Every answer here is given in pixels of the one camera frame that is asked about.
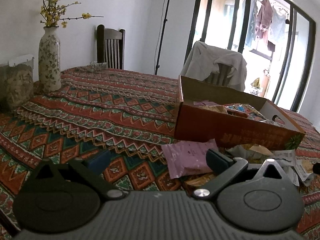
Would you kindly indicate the dark wooden chair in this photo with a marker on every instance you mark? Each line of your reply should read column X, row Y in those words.
column 222, row 76
column 100, row 45

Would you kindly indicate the crumpled yellow-white snack packet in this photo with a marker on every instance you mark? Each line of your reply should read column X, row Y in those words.
column 250, row 150

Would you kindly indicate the hanging blue garment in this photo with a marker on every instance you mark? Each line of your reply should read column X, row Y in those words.
column 252, row 22

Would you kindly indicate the hanging grey-blue shirt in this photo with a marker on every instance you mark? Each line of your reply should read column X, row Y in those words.
column 278, row 27

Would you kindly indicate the black sliding door frame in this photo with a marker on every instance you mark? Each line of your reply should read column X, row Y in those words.
column 310, row 67

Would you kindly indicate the small floral fabric pouch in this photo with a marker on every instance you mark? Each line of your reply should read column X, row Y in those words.
column 96, row 66

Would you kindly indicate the hanging dark shorts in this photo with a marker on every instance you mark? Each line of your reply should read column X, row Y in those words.
column 271, row 46

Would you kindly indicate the orange cardboard box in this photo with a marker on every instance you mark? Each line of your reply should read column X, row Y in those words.
column 225, row 132

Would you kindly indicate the hanging maroon garment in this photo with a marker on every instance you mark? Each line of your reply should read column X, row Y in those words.
column 265, row 15

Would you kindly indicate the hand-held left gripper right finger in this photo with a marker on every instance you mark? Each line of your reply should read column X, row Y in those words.
column 217, row 162

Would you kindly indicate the black light stand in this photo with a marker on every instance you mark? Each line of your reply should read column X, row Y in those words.
column 163, row 25

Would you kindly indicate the yellow bag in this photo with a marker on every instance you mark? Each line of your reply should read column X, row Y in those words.
column 256, row 82

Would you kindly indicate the white snack packet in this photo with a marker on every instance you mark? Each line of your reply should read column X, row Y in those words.
column 286, row 156
column 303, row 171

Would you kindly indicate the yellow-orange snack packet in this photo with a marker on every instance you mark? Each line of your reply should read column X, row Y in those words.
column 197, row 181

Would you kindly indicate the floral ceramic vase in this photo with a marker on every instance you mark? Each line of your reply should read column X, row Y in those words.
column 48, row 62

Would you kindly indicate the yellow flower branches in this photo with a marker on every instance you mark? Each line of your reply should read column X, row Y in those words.
column 50, row 21

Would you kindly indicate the pale yellow snack packet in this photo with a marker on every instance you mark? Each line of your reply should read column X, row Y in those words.
column 217, row 109

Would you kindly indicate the beige tall bundle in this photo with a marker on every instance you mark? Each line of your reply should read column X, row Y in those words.
column 265, row 82

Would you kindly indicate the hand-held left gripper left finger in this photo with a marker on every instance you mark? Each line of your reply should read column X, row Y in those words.
column 100, row 161

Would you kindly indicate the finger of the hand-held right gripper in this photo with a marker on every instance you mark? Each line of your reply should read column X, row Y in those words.
column 317, row 168

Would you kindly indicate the orange and blue snack packet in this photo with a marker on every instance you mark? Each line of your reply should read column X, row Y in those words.
column 237, row 110

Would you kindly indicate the chair with white shirt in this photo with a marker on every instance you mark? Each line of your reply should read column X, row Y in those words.
column 200, row 60

